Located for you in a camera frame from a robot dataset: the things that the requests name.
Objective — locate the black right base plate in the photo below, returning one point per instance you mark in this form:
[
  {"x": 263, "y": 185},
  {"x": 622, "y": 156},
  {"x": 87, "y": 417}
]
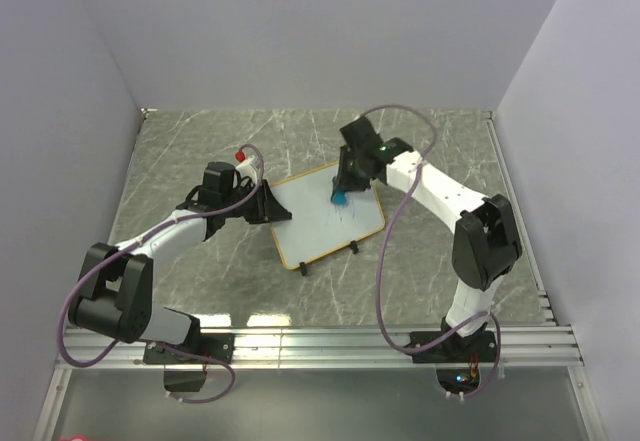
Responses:
[{"x": 480, "y": 347}]

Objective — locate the aluminium rail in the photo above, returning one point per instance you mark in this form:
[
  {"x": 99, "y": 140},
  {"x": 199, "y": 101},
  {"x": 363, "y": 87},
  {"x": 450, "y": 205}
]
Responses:
[
  {"x": 543, "y": 297},
  {"x": 336, "y": 348}
]

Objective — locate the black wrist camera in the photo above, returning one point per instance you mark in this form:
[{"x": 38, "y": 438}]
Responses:
[
  {"x": 217, "y": 178},
  {"x": 360, "y": 136}
]

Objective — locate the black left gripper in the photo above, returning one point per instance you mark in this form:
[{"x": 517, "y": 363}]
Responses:
[{"x": 267, "y": 207}]

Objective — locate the aluminium right side rail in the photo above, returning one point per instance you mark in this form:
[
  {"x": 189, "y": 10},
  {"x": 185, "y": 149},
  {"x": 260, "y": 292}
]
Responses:
[{"x": 543, "y": 297}]

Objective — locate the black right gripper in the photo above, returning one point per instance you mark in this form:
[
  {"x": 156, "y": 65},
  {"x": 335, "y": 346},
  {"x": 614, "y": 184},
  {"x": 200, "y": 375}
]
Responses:
[{"x": 343, "y": 182}]

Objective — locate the blue bone-shaped eraser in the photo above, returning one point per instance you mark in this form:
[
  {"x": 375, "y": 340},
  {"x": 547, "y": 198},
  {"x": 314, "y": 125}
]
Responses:
[{"x": 339, "y": 198}]

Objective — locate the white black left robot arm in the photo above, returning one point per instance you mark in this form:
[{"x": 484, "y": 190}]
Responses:
[{"x": 115, "y": 295}]

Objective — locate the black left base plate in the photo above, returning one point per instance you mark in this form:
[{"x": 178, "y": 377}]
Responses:
[{"x": 218, "y": 346}]

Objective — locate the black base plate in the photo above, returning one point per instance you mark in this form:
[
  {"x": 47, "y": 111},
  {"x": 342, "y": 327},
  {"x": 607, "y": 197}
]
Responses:
[
  {"x": 480, "y": 347},
  {"x": 218, "y": 346}
]

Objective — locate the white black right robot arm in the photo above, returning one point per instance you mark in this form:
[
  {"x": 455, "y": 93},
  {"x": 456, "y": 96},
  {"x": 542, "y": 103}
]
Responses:
[{"x": 486, "y": 241}]

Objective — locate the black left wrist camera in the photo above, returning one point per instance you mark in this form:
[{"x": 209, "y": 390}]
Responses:
[{"x": 217, "y": 178}]

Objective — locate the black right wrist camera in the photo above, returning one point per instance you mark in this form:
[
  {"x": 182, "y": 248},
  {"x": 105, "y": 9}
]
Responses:
[{"x": 360, "y": 136}]

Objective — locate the aluminium front rail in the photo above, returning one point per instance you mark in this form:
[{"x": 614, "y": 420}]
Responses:
[{"x": 336, "y": 348}]

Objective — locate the yellow framed whiteboard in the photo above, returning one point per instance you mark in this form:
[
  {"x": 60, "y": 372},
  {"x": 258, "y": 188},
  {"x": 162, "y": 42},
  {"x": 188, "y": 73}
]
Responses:
[{"x": 319, "y": 227}]

